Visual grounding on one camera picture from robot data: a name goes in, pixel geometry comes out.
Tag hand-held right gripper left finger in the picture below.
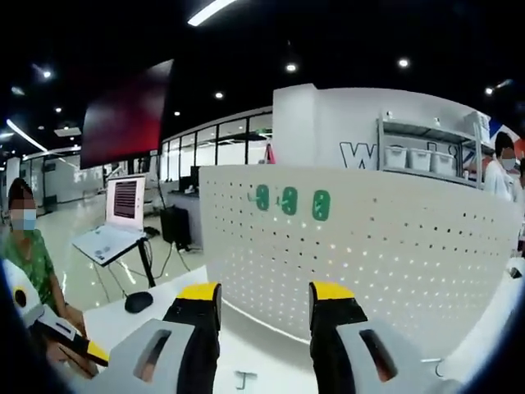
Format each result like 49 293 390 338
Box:
88 282 223 394

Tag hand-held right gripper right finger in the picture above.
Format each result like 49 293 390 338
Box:
309 281 464 394

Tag white pegboard mounting plate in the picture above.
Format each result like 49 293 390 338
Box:
199 164 525 378

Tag black computer mouse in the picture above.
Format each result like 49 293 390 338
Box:
124 290 155 314

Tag black laptop stand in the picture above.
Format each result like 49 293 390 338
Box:
92 236 158 289

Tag black computer tower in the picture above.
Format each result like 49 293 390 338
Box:
160 206 193 252

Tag dark equipment desk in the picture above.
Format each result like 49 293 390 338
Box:
163 175 203 247

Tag white open laptop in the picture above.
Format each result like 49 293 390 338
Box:
71 173 148 268

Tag white ceiling light strip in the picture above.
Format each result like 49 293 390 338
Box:
6 118 51 153
187 0 240 27

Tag white storage bin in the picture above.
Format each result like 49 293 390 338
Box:
409 147 432 172
384 145 409 170
431 150 455 175

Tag large dark red screen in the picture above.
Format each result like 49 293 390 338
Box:
79 58 176 171

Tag grey metal storage shelf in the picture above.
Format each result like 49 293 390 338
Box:
376 109 495 190

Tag stacked white storage boxes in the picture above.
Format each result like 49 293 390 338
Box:
464 111 492 144

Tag round ceiling downlights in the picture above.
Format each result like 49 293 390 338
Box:
42 57 495 118

